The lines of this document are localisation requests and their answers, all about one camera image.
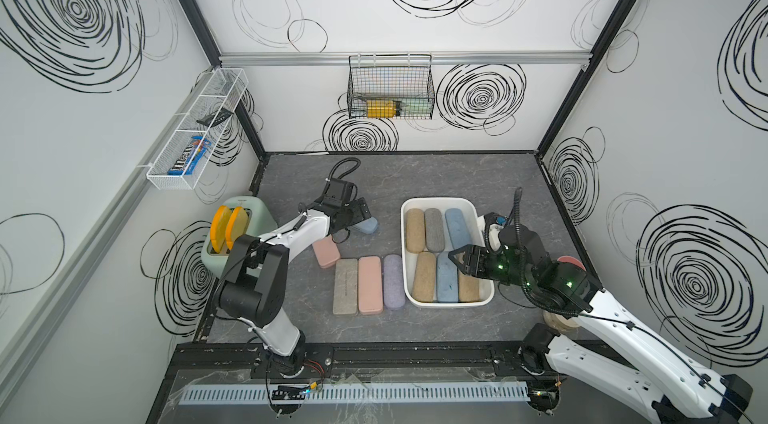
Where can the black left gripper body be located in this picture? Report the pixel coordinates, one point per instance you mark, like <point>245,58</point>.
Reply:
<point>352,214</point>

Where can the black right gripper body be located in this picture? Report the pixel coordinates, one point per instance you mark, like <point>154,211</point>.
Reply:
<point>490,264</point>

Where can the blue glasses case narrow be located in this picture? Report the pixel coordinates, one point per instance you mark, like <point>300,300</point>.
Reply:
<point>367,227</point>

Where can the pink glasses case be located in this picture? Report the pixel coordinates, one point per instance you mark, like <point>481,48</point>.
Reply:
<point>370,287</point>
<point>326,252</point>

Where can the light blue glasses case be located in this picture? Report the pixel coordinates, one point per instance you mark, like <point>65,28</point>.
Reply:
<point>447,290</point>

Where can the tan fabric glasses case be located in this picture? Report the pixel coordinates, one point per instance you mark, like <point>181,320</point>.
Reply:
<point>415,231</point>

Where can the beige grey glasses case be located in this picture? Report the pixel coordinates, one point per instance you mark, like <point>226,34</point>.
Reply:
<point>345,298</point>

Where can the olive glasses case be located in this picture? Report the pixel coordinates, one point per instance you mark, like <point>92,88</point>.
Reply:
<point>424,282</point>

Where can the lavender glasses case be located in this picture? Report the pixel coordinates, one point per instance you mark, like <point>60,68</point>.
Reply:
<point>393,285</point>

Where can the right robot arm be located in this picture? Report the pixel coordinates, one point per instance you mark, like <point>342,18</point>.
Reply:
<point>654,378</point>

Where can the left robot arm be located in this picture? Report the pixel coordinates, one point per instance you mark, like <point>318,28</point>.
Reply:
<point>253,282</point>

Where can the white plastic storage box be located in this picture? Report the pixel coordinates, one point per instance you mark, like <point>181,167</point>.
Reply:
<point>472,221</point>

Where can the pink cup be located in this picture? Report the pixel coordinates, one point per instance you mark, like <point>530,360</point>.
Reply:
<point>571,261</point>

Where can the beige round lid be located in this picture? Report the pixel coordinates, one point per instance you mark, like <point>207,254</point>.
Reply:
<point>560,323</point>

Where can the green toaster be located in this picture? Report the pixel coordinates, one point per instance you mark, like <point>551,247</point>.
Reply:
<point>261,221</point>

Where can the orange toast slice right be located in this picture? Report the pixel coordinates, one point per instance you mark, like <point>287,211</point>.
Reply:
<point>236,226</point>

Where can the orange toast slice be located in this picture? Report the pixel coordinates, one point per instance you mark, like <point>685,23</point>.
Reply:
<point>236,226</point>
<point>217,235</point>

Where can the yellow item in basket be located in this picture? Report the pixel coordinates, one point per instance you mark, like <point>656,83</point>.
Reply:
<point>382,109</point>

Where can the orange toast slice left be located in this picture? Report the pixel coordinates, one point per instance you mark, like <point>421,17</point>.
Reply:
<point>217,235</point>

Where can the green item in basket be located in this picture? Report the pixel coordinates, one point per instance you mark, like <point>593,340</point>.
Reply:
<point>416,108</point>

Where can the black remote on shelf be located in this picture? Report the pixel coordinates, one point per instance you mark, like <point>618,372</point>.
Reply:
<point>215,119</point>

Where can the blue snack packet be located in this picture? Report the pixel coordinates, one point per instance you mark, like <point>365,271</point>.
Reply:
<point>187,161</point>

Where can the white slotted cable duct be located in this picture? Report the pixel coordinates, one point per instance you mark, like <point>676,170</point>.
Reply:
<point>351,393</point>

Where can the black wire wall basket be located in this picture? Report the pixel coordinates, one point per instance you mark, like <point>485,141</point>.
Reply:
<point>387,77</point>

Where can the white wire wall shelf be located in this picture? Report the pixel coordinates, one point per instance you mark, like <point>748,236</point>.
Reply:
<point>216,89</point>

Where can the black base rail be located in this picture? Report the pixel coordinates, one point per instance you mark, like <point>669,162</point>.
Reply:
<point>502,358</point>

